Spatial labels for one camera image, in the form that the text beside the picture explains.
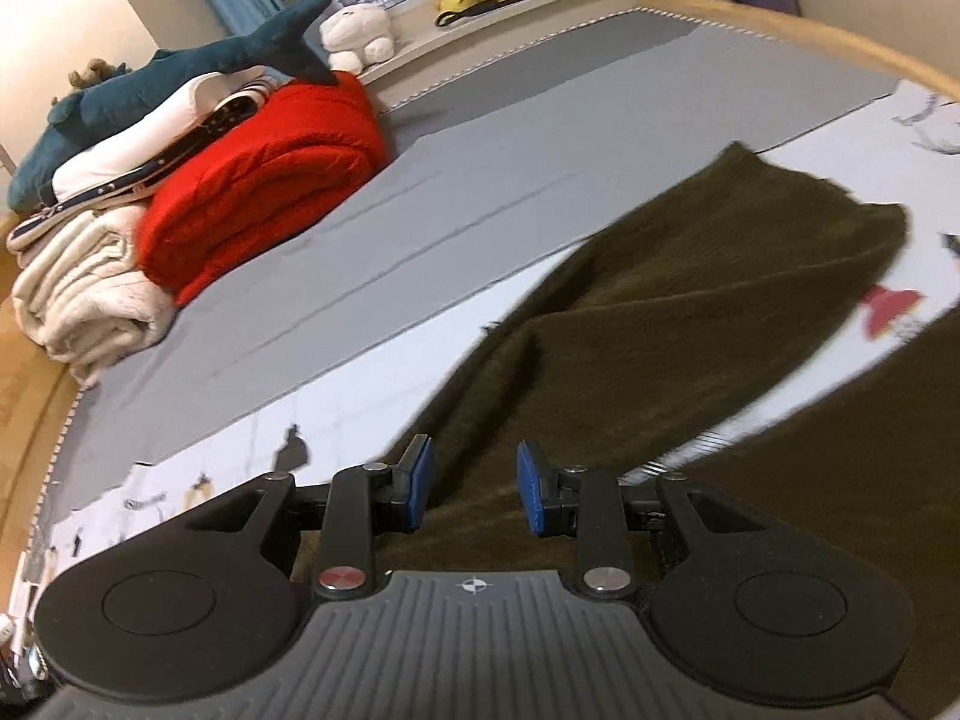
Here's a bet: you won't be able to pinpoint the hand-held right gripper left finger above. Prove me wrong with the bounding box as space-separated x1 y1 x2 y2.
184 435 437 602

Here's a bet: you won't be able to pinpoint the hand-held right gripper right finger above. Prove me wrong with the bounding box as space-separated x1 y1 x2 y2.
516 441 758 601

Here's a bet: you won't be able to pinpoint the olive corduroy pants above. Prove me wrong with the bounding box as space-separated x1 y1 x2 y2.
291 141 960 717

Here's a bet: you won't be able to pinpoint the red folded quilt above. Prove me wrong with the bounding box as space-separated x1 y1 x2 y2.
137 71 391 308

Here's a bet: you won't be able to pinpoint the cream folded blanket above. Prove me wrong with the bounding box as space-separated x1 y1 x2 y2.
11 206 181 389

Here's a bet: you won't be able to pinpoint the white folded garment dark trim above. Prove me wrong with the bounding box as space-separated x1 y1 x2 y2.
7 86 272 250

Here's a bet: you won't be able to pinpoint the grey mattress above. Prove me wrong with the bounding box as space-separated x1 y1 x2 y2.
375 7 713 137

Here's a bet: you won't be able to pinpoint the white seal plush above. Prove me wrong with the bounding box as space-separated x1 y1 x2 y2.
319 4 397 76

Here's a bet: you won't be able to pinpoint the white windowsill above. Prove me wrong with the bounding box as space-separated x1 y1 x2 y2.
352 0 683 89

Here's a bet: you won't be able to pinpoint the teal shark plush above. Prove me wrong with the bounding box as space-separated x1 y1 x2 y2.
9 0 342 211

